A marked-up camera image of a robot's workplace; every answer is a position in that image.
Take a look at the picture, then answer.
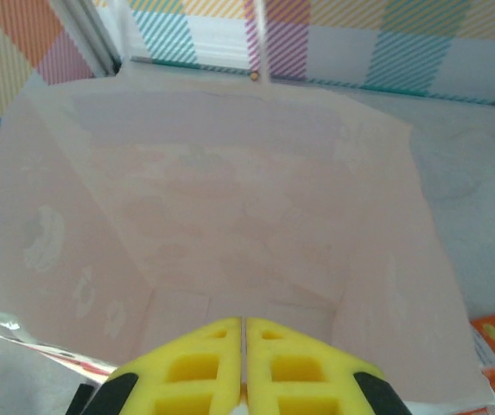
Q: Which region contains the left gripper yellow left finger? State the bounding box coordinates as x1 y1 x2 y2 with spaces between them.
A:
68 317 244 415

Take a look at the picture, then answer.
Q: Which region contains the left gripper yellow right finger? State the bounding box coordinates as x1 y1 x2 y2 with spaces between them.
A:
244 317 413 415

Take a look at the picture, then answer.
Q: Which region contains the red and white carton box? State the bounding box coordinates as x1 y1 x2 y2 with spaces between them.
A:
0 80 495 415

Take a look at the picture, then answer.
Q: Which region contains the aluminium frame post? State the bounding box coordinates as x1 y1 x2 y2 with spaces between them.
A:
50 0 123 77

